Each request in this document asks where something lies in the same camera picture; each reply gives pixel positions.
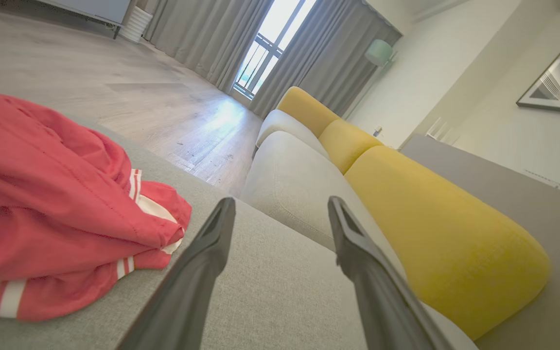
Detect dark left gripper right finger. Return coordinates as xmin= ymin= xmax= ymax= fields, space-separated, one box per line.
xmin=328 ymin=196 xmax=455 ymax=350

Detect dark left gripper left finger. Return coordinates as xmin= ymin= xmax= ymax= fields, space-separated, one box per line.
xmin=116 ymin=197 xmax=237 ymax=350

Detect red basketball jersey white sleeves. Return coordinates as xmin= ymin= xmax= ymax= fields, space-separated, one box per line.
xmin=0 ymin=90 xmax=193 ymax=322

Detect long yellow sofa back cushion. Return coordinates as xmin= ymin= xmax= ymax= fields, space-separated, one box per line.
xmin=344 ymin=145 xmax=552 ymax=341

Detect large grey sofa seat cushion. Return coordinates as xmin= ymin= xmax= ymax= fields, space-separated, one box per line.
xmin=239 ymin=130 xmax=409 ymax=280

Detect short yellow sofa back cushion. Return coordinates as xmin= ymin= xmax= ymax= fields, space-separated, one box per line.
xmin=277 ymin=87 xmax=341 ymax=138
xmin=318 ymin=119 xmax=384 ymax=175

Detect grey sofa back panel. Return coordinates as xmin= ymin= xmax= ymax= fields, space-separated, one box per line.
xmin=399 ymin=134 xmax=560 ymax=350

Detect small grey sofa seat cushion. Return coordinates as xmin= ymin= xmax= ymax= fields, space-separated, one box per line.
xmin=255 ymin=109 xmax=332 ymax=160

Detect floor lamp pale green shade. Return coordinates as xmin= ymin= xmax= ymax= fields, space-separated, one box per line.
xmin=343 ymin=39 xmax=397 ymax=120

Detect grey curtain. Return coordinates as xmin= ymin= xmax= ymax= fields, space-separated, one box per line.
xmin=250 ymin=0 xmax=402 ymax=118
xmin=143 ymin=0 xmax=275 ymax=94

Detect balcony window with railing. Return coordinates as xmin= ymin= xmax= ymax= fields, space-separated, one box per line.
xmin=233 ymin=0 xmax=317 ymax=100

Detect white ribbed cylinder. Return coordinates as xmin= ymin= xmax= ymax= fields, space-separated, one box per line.
xmin=119 ymin=6 xmax=154 ymax=44

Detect grey tv cabinet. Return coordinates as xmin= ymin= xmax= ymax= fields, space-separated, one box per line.
xmin=35 ymin=0 xmax=137 ymax=39

